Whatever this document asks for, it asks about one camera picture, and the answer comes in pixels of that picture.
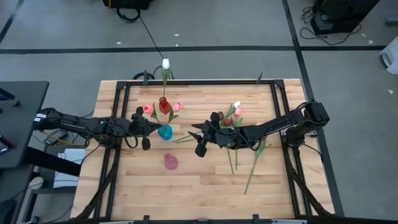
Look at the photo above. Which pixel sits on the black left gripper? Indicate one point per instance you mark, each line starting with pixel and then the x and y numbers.
pixel 139 126

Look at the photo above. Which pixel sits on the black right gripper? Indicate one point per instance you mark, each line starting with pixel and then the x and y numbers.
pixel 213 132

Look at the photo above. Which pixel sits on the teal glass vase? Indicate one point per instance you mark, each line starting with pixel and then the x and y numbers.
pixel 165 132

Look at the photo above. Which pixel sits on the red glass vase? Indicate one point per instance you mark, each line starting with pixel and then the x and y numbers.
pixel 164 106

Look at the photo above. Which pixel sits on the white artificial tulip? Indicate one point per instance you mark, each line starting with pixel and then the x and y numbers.
pixel 165 63
pixel 237 104

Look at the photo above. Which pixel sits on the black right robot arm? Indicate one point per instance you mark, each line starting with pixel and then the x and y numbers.
pixel 280 124

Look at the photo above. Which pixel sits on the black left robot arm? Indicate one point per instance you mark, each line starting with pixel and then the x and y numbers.
pixel 77 124

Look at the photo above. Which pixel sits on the purple ribbed glass vase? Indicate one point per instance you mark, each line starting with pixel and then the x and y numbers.
pixel 170 161

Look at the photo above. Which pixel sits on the black power adapter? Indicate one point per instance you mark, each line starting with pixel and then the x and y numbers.
pixel 57 134

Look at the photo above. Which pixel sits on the black equipment box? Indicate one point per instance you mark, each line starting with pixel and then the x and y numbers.
pixel 127 3

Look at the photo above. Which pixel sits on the white round object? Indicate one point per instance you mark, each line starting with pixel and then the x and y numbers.
pixel 36 183

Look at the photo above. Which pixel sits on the black desk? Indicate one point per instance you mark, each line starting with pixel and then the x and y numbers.
pixel 21 102

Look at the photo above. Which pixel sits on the red and black device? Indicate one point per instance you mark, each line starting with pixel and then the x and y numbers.
pixel 5 144

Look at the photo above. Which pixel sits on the black equipment case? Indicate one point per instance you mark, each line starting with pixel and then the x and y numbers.
pixel 342 12

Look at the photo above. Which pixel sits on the white plastic object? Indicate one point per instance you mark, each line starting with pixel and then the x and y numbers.
pixel 391 56

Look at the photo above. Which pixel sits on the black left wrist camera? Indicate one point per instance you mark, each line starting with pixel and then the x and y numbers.
pixel 146 143

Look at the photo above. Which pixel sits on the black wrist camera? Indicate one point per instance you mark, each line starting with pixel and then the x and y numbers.
pixel 201 150
pixel 146 143

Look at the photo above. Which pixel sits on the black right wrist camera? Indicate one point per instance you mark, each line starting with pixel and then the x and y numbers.
pixel 201 150

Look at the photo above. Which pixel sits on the black aluminium table frame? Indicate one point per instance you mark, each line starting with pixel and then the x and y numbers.
pixel 202 82

